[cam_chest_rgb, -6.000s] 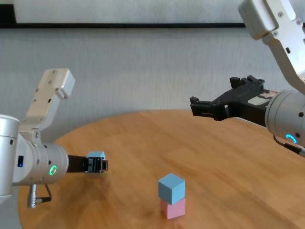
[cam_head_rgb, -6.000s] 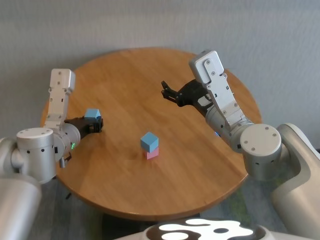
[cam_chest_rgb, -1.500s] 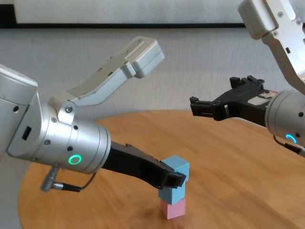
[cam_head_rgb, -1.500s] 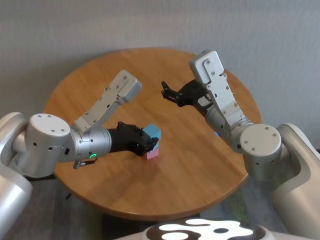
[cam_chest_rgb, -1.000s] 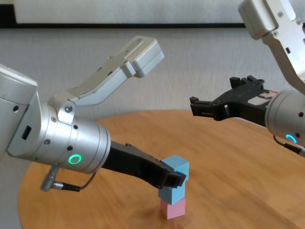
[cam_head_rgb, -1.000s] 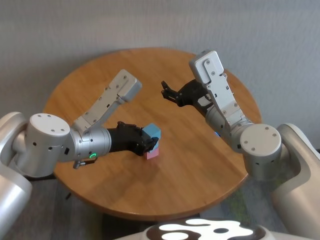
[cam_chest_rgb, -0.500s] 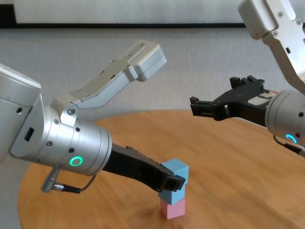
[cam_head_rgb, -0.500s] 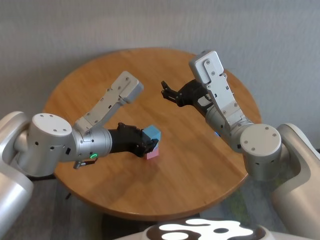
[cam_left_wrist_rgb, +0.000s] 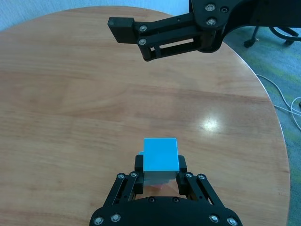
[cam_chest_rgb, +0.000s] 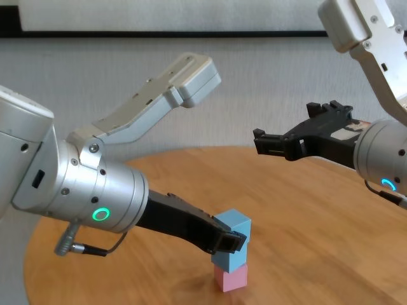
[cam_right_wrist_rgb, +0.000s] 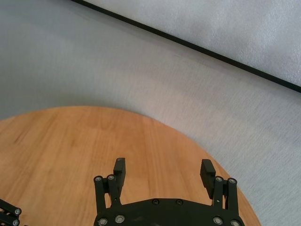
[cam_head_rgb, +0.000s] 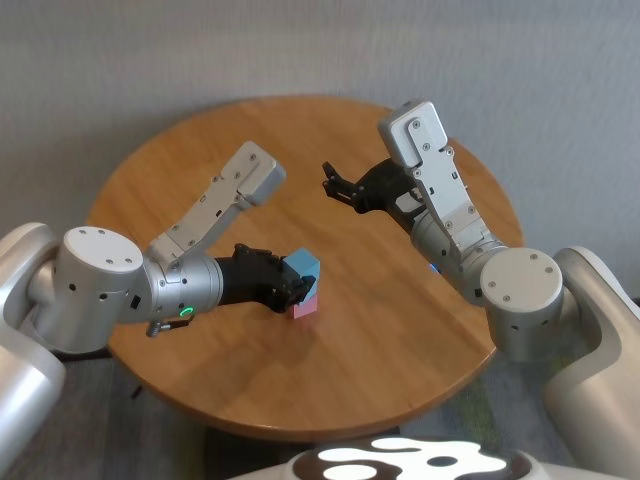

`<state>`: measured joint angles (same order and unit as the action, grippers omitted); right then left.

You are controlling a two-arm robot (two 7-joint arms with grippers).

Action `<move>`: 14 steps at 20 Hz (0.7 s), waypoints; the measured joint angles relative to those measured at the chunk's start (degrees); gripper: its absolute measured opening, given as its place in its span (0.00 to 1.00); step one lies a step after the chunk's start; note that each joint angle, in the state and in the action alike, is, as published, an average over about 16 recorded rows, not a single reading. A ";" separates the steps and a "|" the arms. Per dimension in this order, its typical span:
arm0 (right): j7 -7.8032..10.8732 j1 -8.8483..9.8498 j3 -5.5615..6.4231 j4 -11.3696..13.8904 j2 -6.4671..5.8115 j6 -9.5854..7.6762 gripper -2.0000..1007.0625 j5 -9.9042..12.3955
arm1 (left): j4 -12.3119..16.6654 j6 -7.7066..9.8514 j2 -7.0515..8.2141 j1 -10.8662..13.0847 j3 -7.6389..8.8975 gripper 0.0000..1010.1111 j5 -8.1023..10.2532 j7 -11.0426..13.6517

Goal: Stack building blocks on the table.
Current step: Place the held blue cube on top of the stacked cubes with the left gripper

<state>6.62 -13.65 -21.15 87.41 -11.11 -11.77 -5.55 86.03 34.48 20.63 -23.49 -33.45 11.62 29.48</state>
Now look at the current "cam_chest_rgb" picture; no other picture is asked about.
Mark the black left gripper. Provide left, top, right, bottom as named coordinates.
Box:
left=135, top=189, right=248, bottom=255

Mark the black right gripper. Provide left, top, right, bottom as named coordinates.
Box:
left=252, top=100, right=372, bottom=172

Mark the blue cube block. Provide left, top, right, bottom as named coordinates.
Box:
left=210, top=243, right=249, bottom=274
left=214, top=208, right=252, bottom=248

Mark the pink cube block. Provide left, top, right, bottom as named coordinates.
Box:
left=213, top=263, right=249, bottom=293

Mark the black cable with silver plug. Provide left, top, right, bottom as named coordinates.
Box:
left=363, top=179, right=407, bottom=211
left=53, top=221, right=130, bottom=257

